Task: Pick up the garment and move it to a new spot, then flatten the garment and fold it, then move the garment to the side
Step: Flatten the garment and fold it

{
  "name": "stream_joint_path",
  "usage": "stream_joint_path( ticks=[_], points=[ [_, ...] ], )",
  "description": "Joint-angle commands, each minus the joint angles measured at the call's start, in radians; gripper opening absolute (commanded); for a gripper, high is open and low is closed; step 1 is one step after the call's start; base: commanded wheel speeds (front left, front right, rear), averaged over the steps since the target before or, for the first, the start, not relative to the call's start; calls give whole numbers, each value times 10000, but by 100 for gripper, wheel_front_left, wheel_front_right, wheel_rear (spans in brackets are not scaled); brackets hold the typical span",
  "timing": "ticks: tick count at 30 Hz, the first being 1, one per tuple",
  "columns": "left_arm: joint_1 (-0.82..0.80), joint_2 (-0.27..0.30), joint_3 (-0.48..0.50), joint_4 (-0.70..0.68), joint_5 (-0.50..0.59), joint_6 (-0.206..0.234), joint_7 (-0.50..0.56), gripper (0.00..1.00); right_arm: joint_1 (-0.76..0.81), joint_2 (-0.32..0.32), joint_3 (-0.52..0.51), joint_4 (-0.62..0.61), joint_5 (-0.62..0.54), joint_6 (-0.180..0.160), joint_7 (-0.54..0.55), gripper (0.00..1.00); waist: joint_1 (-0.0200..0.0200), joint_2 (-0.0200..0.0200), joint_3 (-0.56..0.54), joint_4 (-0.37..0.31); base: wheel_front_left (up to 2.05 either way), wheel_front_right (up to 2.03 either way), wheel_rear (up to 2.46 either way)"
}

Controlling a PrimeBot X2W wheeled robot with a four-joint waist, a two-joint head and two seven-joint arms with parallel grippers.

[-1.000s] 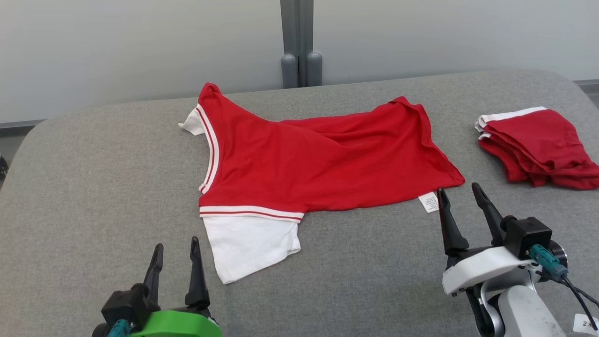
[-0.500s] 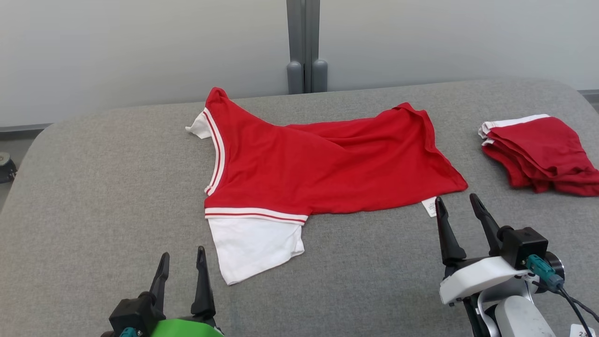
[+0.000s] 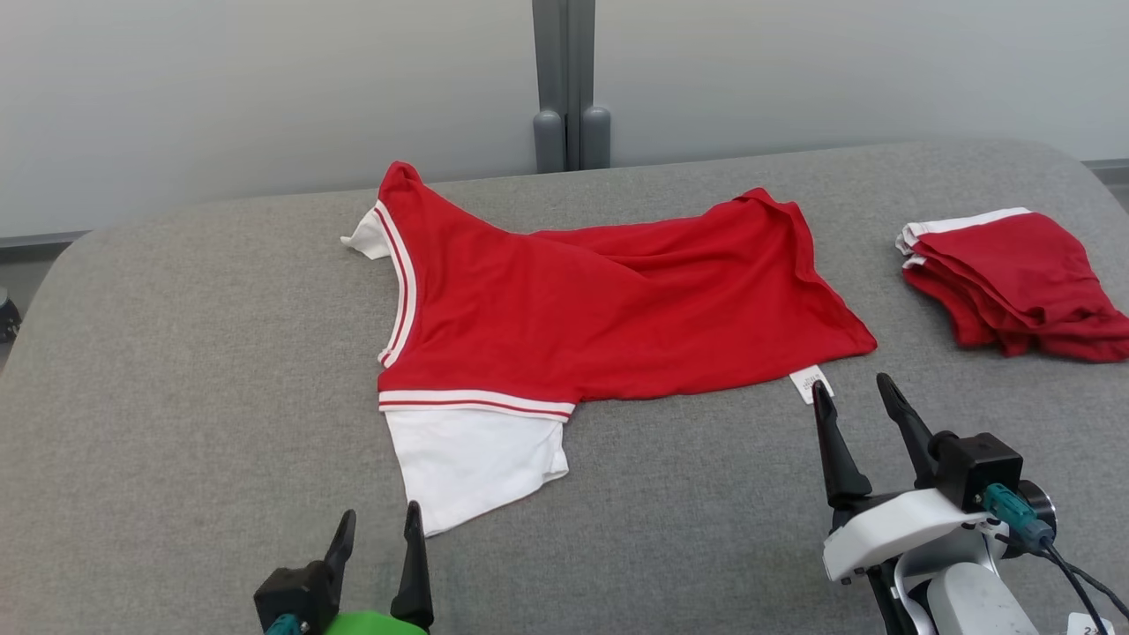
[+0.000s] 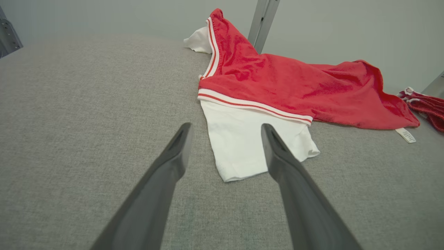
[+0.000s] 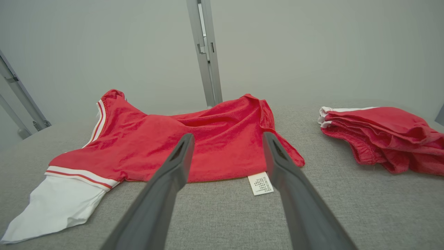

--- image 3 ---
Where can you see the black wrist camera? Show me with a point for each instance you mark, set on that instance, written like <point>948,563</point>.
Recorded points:
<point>979,467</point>
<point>295,595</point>

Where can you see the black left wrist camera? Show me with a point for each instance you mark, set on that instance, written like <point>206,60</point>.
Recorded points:
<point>295,595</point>

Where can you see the red shorts with white trim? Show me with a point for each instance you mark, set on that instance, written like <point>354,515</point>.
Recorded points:
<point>1014,273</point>

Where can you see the red jersey shirt white sleeves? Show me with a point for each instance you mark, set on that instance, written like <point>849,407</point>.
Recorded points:
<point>617,309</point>

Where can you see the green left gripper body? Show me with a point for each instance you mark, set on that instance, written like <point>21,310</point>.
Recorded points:
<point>370,626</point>

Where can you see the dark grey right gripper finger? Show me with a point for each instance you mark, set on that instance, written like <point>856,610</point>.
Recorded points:
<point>913,432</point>
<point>838,467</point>

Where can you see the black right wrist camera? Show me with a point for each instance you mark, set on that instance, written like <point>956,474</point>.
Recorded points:
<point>979,467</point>

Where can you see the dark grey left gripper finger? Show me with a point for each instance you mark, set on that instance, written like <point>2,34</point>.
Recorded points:
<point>342,556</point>
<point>414,573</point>

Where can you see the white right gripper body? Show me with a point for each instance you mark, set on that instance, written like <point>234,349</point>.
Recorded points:
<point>891,529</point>

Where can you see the grey vertical post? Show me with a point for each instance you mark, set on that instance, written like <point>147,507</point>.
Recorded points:
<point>569,70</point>

